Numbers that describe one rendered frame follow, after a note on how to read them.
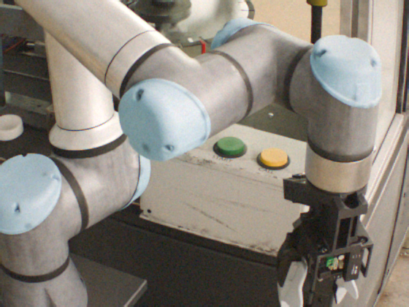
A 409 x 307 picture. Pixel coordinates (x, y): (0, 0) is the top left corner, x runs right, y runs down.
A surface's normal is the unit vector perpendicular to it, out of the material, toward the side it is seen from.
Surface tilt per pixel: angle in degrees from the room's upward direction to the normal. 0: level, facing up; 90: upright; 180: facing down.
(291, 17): 0
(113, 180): 80
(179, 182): 90
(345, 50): 0
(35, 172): 8
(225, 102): 73
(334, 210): 90
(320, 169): 90
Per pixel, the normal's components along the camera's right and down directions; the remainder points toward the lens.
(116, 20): 0.06, -0.55
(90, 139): 0.11, -0.30
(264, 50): 0.38, -0.53
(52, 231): 0.73, 0.38
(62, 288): 0.73, 0.09
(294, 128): -0.43, 0.50
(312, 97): -0.67, 0.24
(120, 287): 0.00, -0.83
